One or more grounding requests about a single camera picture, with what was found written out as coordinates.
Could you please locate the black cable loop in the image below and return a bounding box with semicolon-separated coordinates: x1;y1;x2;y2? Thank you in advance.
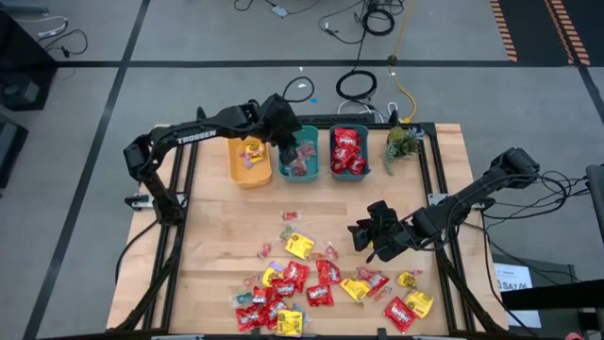
281;76;316;104

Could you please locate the teal plastic basket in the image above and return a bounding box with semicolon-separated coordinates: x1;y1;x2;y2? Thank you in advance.
277;125;321;184

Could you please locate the white cable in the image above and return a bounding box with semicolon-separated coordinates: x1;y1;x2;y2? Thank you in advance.
337;98;400;124
16;16;70;39

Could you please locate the artificial succulent plant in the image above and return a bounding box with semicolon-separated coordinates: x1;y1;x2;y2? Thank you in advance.
381;125;426;176

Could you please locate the grey-blue plastic basket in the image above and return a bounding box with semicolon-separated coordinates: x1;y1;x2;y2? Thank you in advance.
328;123;372;183

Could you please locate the clear wrapper teal candy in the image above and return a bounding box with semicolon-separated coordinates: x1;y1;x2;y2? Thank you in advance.
292;302;313;327
229;291;255;308

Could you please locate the black cable with adapter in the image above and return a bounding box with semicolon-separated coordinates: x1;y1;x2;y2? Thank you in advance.
233;0;322;19

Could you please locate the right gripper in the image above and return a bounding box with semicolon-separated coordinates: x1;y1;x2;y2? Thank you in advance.
347;199;427;264

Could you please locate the yellow cable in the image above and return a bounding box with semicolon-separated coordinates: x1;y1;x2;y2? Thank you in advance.
387;0;419;125

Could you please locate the yellow plastic basket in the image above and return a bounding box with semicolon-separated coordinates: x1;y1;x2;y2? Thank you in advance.
226;135;274;189

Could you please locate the black bar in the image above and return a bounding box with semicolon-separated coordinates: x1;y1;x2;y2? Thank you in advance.
499;278;604;311

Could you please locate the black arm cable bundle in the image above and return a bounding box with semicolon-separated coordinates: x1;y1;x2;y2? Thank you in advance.
480;170;591;284

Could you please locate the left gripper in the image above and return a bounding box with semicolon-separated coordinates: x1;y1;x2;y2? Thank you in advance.
257;93;304;165

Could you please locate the black furniture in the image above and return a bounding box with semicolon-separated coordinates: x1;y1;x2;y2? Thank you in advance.
0;112;28;188

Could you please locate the yellow candy bag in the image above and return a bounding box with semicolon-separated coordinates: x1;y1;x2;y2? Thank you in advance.
261;262;284;288
404;290;434;320
394;270;419;290
284;232;316;261
276;309;304;337
339;277;372;302

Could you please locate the white paper sign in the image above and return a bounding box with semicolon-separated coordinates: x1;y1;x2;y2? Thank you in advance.
493;263;543;330

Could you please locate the black cabinet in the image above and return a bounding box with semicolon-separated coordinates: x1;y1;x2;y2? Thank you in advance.
0;11;58;112

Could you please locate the black coiled cable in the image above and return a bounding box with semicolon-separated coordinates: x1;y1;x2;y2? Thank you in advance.
361;7;395;37
335;69;378;101

